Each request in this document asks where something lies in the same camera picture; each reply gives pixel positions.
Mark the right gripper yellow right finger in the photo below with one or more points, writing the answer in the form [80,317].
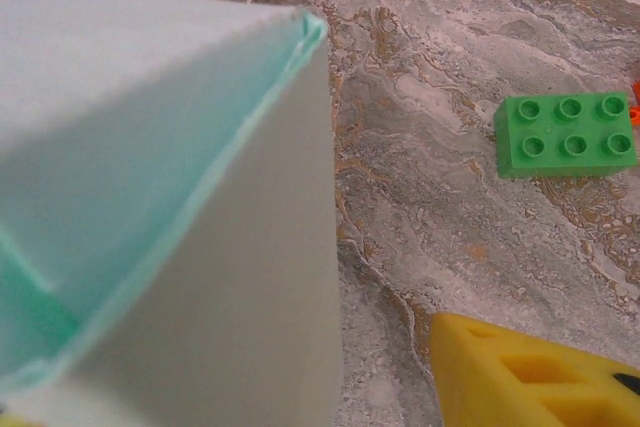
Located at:
[500,377]

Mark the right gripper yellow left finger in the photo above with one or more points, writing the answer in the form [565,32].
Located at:
[10,421]

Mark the light teal paper box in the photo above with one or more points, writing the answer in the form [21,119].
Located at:
[150,147]

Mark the green toy brick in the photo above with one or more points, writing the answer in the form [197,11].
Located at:
[565,147]

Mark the orange toy brick chassis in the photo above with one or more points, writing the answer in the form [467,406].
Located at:
[636,92]

